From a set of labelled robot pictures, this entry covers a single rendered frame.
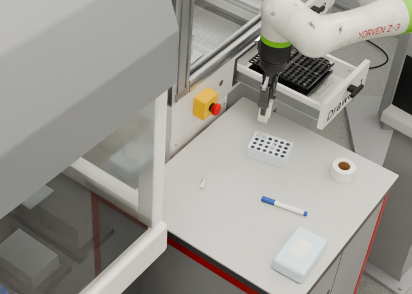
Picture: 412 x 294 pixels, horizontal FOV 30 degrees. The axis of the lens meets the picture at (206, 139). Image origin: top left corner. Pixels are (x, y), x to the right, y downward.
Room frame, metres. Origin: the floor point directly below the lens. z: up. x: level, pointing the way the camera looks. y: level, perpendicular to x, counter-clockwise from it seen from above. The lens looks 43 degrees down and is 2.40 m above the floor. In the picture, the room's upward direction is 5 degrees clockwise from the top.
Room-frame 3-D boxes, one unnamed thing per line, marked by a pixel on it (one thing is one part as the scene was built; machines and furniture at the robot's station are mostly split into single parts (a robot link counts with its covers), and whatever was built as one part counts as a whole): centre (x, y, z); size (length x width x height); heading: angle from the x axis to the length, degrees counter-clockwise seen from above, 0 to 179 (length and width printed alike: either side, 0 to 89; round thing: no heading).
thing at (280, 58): (1.74, -0.16, 1.16); 0.12 x 0.09 x 0.06; 72
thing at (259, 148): (1.73, -0.20, 0.78); 0.12 x 0.08 x 0.04; 72
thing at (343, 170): (1.67, -0.42, 0.78); 0.07 x 0.07 x 0.04
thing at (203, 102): (1.81, 0.01, 0.88); 0.07 x 0.05 x 0.07; 147
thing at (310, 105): (2.03, -0.25, 0.86); 0.40 x 0.26 x 0.06; 57
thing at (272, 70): (1.73, -0.17, 1.09); 0.08 x 0.07 x 0.09; 162
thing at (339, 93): (1.92, -0.43, 0.87); 0.29 x 0.02 x 0.11; 147
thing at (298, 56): (2.03, -0.26, 0.87); 0.22 x 0.18 x 0.06; 57
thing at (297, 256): (1.33, -0.28, 0.78); 0.15 x 0.10 x 0.04; 150
